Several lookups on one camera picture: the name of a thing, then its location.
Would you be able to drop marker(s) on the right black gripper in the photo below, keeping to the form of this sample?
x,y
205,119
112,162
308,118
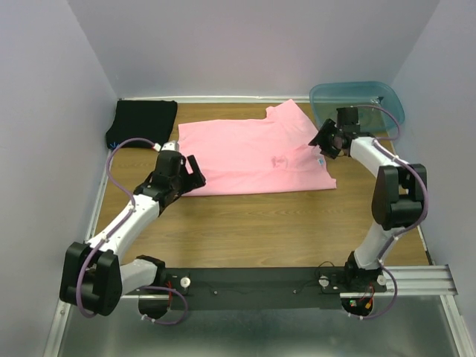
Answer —
x,y
326,138

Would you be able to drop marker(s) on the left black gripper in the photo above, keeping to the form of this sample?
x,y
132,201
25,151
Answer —
x,y
190,175

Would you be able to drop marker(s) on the pink t-shirt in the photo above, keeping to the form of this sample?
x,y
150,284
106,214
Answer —
x,y
252,156

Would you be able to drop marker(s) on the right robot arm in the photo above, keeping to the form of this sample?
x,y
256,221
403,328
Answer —
x,y
400,196

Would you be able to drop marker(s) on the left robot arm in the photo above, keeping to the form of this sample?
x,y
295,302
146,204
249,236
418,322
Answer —
x,y
93,275

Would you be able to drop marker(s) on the blue translucent plastic bin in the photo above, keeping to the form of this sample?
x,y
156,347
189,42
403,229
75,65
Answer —
x,y
326,98

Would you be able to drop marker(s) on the folded black t-shirt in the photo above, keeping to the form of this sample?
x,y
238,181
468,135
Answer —
x,y
149,119

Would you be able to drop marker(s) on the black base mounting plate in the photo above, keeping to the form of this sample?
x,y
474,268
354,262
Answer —
x,y
200,289

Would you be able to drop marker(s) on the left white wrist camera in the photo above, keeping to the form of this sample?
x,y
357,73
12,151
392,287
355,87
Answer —
x,y
168,146

